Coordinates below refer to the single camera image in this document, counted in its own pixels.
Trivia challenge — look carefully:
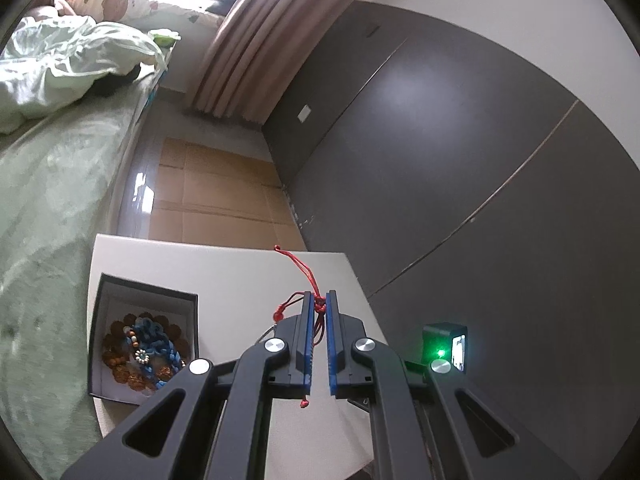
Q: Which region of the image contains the bed with green sheet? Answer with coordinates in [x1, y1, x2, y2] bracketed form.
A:
[0, 71, 162, 463]

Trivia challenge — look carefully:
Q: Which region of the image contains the pink curtain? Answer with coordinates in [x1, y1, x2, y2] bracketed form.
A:
[184, 0, 382, 126]

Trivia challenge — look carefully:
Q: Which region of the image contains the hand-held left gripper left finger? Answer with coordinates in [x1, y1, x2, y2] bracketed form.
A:
[60, 290, 317, 480]

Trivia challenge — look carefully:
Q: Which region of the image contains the red string bracelet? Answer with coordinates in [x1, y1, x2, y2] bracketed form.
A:
[272, 244, 329, 409]

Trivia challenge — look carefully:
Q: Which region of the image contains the printed windowsill cushion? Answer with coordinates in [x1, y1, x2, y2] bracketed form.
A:
[145, 0, 227, 27]

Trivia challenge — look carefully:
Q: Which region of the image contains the flat brown cardboard sheet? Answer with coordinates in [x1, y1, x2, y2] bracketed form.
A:
[148, 137, 307, 251]

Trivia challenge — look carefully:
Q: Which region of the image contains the pale green duvet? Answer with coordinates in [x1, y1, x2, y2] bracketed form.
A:
[0, 13, 169, 134]

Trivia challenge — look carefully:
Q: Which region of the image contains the pile of bead bracelets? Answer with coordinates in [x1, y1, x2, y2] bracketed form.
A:
[102, 312, 190, 392]

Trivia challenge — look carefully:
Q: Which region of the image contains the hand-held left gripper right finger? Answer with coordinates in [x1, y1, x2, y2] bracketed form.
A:
[326, 289, 583, 480]

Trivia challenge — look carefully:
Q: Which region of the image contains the black item on bed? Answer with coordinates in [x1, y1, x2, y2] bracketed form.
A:
[94, 67, 141, 97]

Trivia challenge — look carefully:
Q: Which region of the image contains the black cardboard box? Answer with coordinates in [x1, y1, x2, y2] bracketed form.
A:
[87, 272, 200, 405]

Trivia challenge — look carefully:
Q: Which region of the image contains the blue braided bracelet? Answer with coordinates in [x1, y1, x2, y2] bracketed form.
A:
[127, 317, 184, 391]

